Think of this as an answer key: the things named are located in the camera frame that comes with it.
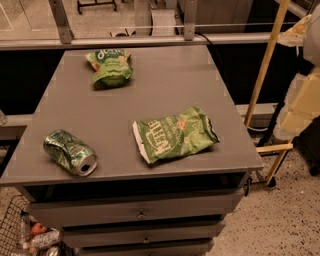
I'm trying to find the green jalapeno kettle chip bag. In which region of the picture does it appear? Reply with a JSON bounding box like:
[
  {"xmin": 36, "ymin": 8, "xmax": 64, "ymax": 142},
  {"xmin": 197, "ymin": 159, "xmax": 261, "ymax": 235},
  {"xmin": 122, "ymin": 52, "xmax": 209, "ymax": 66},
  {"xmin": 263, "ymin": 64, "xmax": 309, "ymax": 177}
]
[{"xmin": 132, "ymin": 105, "xmax": 220, "ymax": 164}]

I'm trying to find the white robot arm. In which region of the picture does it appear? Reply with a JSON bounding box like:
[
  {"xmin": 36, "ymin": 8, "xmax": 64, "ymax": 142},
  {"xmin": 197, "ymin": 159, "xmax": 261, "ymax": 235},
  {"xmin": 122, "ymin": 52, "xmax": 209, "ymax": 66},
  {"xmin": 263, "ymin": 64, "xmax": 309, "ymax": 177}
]
[{"xmin": 274, "ymin": 4, "xmax": 320, "ymax": 140}]

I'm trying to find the green rice chip bag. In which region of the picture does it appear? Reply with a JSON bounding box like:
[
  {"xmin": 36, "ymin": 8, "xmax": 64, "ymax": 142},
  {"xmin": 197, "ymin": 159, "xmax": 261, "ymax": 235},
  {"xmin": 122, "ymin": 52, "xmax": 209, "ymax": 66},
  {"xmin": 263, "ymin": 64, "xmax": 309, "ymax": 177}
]
[{"xmin": 85, "ymin": 49, "xmax": 132, "ymax": 88}]

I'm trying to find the grey drawer cabinet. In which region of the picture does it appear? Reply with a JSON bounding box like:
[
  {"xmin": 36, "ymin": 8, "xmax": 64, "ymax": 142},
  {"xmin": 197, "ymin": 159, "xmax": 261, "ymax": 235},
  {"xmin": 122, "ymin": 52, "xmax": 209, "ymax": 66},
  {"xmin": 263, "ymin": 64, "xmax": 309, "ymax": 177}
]
[{"xmin": 1, "ymin": 46, "xmax": 262, "ymax": 256}]

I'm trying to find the crushed green soda can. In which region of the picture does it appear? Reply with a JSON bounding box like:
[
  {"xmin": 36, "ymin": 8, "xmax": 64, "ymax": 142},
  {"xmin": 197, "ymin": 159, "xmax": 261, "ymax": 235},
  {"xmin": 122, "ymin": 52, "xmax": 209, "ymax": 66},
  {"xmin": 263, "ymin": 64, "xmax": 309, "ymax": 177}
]
[{"xmin": 43, "ymin": 129, "xmax": 98, "ymax": 177}]

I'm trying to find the orange fruit in basket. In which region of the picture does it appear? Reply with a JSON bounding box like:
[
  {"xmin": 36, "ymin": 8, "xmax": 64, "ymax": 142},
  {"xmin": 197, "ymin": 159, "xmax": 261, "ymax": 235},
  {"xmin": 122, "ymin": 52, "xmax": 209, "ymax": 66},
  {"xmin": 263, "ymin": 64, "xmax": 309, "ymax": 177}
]
[{"xmin": 31, "ymin": 222, "xmax": 47, "ymax": 236}]

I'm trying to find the plastic bottle in basket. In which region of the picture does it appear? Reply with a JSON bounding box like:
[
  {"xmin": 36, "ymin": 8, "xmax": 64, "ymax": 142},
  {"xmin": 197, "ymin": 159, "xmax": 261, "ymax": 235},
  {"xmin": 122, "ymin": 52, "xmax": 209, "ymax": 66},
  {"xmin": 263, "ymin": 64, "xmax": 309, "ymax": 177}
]
[{"xmin": 22, "ymin": 230, "xmax": 61, "ymax": 250}]

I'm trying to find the metal railing frame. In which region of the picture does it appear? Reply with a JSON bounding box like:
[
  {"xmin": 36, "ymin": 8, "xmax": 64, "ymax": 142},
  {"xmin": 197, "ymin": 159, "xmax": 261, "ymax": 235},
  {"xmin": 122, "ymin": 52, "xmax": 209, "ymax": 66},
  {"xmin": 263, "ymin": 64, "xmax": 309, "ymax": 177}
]
[{"xmin": 0, "ymin": 0, "xmax": 279, "ymax": 51}]

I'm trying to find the wooden easel frame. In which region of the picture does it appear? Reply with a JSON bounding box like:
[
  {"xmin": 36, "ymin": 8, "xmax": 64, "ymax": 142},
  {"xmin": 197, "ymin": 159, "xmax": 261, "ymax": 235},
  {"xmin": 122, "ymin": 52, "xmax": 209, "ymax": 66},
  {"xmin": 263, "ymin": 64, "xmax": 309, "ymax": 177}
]
[{"xmin": 243, "ymin": 0, "xmax": 294, "ymax": 186}]

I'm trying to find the wire basket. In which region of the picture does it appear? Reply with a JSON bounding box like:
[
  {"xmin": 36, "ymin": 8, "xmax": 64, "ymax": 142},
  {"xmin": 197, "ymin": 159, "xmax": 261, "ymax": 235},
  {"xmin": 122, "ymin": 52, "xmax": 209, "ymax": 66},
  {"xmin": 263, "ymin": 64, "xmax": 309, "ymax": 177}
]
[{"xmin": 0, "ymin": 194, "xmax": 66, "ymax": 256}]

